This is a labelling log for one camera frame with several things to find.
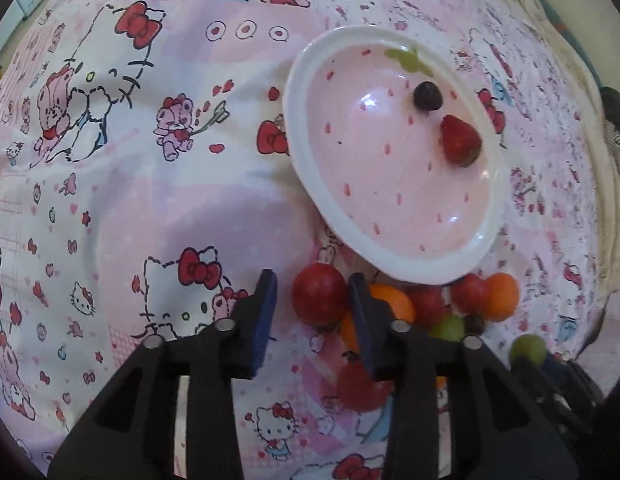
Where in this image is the dark striped cloth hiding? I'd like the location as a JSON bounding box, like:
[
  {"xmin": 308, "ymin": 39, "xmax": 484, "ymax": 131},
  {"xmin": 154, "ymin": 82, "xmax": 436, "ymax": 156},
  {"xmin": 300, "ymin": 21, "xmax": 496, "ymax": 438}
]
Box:
[{"xmin": 597, "ymin": 86, "xmax": 620, "ymax": 181}]

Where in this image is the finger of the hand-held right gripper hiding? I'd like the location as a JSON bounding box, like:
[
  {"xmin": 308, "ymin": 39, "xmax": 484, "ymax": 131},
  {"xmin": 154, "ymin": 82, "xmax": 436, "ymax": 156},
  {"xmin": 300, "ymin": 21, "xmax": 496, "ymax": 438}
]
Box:
[
  {"xmin": 512, "ymin": 357, "xmax": 596, "ymax": 436},
  {"xmin": 542, "ymin": 352, "xmax": 606, "ymax": 411}
]

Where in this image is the teal patterned cloth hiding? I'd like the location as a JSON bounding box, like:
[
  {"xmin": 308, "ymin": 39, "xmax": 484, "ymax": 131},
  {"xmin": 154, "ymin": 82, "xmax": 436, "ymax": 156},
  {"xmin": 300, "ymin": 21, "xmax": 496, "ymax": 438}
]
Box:
[{"xmin": 535, "ymin": 0, "xmax": 593, "ymax": 63}]

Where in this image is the pink cartoon printed blanket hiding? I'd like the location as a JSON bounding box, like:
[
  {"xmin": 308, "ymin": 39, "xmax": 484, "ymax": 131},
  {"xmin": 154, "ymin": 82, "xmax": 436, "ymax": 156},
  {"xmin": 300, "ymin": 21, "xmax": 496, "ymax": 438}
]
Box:
[{"xmin": 0, "ymin": 0, "xmax": 616, "ymax": 480}]

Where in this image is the pink strawberry-shaped plate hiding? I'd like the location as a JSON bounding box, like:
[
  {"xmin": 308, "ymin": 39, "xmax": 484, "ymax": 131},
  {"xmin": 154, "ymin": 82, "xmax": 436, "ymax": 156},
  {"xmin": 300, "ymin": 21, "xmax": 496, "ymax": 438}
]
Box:
[{"xmin": 286, "ymin": 25, "xmax": 508, "ymax": 283}]

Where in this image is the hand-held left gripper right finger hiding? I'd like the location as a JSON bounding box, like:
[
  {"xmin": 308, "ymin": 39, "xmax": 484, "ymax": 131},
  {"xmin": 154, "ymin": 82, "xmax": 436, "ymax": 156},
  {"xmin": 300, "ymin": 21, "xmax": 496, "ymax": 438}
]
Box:
[{"xmin": 348, "ymin": 273, "xmax": 576, "ymax": 480}]

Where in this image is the red strawberry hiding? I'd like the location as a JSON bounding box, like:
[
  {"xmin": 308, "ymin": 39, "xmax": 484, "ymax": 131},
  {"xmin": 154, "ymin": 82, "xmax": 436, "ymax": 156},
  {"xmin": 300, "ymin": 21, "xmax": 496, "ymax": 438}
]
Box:
[
  {"xmin": 440, "ymin": 114, "xmax": 483, "ymax": 168},
  {"xmin": 337, "ymin": 360, "xmax": 395, "ymax": 413}
]

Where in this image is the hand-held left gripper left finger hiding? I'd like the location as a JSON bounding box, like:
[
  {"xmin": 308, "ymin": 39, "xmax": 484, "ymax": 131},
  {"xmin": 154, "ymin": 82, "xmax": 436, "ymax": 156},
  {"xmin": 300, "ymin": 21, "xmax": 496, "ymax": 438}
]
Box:
[{"xmin": 47, "ymin": 269, "xmax": 278, "ymax": 480}]

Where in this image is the green grape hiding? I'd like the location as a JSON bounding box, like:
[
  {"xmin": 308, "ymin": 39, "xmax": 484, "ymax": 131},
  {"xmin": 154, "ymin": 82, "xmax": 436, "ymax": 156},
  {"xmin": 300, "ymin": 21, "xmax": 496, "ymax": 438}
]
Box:
[
  {"xmin": 509, "ymin": 334, "xmax": 547, "ymax": 368},
  {"xmin": 427, "ymin": 314, "xmax": 466, "ymax": 343}
]

